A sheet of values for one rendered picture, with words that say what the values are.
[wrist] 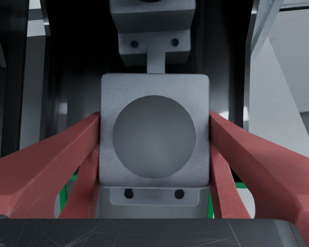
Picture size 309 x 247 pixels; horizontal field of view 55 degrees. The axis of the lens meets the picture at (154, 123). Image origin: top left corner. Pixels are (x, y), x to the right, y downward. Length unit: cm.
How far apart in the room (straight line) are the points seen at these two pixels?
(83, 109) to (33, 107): 12
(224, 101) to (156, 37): 7
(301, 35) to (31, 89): 89
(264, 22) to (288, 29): 75
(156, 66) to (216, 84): 6
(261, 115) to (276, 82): 10
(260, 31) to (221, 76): 8
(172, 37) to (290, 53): 96
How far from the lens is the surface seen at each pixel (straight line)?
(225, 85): 21
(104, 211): 38
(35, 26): 25
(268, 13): 27
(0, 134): 20
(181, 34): 19
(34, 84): 32
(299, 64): 121
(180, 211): 37
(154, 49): 16
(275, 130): 64
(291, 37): 106
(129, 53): 18
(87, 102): 21
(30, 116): 33
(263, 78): 70
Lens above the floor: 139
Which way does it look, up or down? 62 degrees down
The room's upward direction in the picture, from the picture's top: straight up
